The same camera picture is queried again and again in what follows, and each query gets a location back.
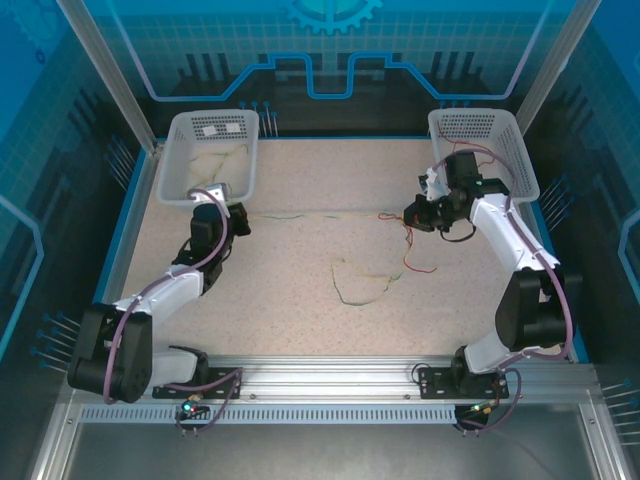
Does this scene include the grey perforated plastic basket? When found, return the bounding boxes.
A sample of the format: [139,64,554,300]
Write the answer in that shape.
[157,108,261,212]
[427,108,542,210]

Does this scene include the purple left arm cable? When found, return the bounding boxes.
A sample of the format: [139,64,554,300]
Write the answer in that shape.
[102,188,246,436]

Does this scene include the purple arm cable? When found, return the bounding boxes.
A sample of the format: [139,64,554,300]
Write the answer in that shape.
[429,154,575,436]
[102,188,246,436]

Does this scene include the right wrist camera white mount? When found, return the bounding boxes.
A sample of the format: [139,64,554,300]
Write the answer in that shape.
[418,167,447,201]

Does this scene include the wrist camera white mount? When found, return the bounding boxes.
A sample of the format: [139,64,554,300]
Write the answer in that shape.
[188,183,235,207]
[418,167,447,201]

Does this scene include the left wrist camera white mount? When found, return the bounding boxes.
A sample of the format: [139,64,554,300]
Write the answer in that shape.
[188,183,235,207]

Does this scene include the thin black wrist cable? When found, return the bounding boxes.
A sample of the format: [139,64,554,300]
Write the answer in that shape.
[438,222,475,245]

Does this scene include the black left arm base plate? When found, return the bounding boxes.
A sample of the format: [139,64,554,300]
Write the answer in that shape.
[152,367,245,401]

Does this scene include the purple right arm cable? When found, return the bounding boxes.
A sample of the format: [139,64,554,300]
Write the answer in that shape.
[429,154,575,436]

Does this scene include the aluminium frame post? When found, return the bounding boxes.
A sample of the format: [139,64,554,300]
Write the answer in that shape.
[513,0,602,136]
[55,0,164,155]

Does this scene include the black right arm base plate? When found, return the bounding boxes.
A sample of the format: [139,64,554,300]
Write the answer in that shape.
[417,367,511,401]

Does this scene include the aluminium frame rail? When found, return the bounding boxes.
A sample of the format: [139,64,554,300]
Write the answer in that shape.
[64,353,601,407]

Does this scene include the slotted grey cable duct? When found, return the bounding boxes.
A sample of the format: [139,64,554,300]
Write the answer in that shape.
[78,404,460,426]

